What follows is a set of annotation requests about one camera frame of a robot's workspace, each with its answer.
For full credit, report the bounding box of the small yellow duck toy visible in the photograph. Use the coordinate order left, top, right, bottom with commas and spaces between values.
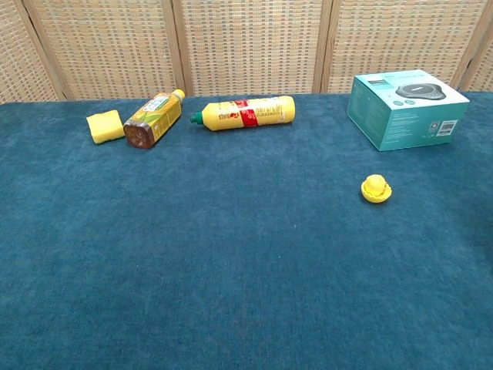
364, 174, 387, 196

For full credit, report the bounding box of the dark blue table cloth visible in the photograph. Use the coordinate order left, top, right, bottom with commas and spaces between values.
0, 91, 493, 370

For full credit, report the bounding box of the yellow bottle with green cap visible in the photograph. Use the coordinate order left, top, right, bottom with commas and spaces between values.
189, 95, 297, 132

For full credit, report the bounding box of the tea bottle with yellow label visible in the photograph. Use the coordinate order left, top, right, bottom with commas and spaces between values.
122, 89, 186, 150

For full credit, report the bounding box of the yellow scalloped eggshell cup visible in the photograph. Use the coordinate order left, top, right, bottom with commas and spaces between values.
361, 180, 393, 204

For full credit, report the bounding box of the woven rattan folding screen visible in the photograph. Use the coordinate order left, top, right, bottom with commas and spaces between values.
0, 0, 493, 104

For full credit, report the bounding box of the yellow sponge block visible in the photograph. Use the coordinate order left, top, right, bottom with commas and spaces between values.
86, 109, 126, 145

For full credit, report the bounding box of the teal speakerphone box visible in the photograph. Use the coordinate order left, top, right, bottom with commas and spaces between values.
346, 69, 471, 152

